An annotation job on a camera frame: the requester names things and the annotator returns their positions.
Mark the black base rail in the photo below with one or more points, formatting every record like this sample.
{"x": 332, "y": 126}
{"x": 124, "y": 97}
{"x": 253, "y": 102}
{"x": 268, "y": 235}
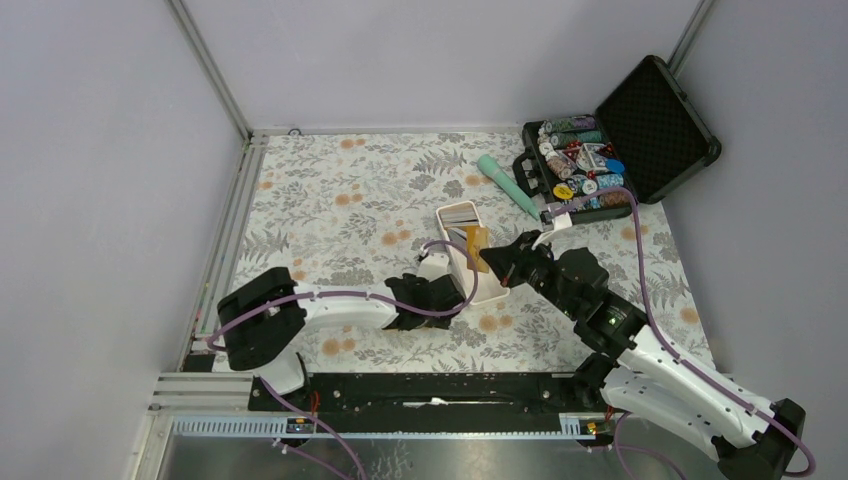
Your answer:
{"x": 437, "y": 403}

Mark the cards stack in tray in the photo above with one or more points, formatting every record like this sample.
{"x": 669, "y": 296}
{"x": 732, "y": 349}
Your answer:
{"x": 460, "y": 215}

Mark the floral table mat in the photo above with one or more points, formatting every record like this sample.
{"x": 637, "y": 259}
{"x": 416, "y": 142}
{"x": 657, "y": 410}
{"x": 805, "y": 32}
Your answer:
{"x": 353, "y": 210}

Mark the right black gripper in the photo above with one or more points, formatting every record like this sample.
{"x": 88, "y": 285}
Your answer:
{"x": 509, "y": 262}

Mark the black poker chip case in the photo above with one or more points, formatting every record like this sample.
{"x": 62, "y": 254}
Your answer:
{"x": 653, "y": 128}

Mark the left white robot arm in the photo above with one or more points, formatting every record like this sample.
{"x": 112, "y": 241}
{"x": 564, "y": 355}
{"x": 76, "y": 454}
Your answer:
{"x": 259, "y": 321}

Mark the white plastic tray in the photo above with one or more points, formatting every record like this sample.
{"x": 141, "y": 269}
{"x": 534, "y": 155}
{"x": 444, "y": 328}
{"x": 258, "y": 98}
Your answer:
{"x": 489, "y": 291}

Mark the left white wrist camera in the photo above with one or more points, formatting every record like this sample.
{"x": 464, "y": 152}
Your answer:
{"x": 433, "y": 264}

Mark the mint green handle tool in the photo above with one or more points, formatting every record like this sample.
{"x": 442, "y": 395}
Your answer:
{"x": 491, "y": 169}

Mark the orange leather card holder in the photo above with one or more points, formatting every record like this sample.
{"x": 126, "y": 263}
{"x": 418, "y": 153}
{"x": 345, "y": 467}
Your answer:
{"x": 477, "y": 239}

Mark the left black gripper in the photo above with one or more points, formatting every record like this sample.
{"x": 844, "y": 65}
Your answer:
{"x": 415, "y": 282}

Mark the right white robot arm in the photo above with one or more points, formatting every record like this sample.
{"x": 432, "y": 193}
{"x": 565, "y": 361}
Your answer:
{"x": 747, "y": 435}

